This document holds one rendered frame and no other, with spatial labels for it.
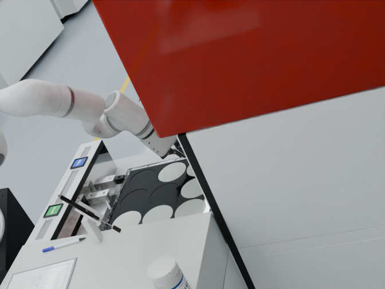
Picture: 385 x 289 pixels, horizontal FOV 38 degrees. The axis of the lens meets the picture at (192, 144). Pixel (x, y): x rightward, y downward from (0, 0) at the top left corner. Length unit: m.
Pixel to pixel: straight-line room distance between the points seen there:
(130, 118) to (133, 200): 0.29
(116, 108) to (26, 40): 5.16
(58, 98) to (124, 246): 0.44
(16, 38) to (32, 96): 5.21
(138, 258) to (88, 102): 0.44
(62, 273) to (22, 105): 0.47
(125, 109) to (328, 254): 0.72
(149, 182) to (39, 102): 0.57
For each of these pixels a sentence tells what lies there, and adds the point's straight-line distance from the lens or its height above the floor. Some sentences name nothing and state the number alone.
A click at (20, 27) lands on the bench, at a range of 6.78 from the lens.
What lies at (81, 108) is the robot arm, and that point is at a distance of 1.55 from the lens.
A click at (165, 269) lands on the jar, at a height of 1.06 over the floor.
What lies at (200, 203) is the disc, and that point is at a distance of 1.68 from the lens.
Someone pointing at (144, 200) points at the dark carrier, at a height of 0.90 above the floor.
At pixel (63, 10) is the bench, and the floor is 0.17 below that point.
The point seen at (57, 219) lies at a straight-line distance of 1.84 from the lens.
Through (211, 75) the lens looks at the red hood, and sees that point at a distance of 1.28.
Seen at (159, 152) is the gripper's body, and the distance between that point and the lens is 1.80.
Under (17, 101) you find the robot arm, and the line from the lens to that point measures 1.45.
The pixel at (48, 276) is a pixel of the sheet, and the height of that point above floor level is 0.97.
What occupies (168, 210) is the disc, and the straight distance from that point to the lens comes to 1.71.
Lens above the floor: 1.87
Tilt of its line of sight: 30 degrees down
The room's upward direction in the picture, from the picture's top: 24 degrees counter-clockwise
